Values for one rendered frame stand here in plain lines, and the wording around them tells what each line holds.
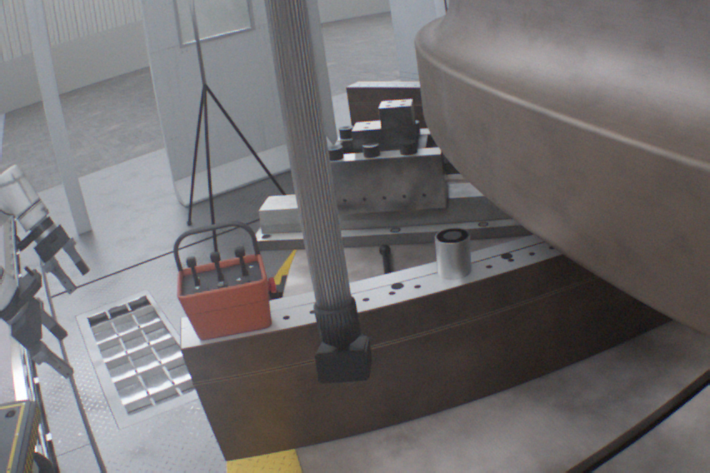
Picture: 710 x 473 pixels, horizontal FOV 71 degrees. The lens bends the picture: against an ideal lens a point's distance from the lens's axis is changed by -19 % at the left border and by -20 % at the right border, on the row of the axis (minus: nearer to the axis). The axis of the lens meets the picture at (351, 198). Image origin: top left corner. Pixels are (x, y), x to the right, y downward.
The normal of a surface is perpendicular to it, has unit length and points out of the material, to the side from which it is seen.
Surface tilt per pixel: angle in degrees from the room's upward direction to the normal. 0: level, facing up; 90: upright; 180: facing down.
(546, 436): 0
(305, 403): 90
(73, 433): 0
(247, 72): 90
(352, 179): 90
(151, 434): 0
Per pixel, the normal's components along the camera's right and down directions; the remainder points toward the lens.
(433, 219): -0.15, 0.39
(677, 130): -0.50, -0.72
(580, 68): -0.86, -0.32
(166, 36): 0.54, 0.24
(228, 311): 0.25, 0.44
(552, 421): -0.14, -0.92
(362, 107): -0.52, 0.38
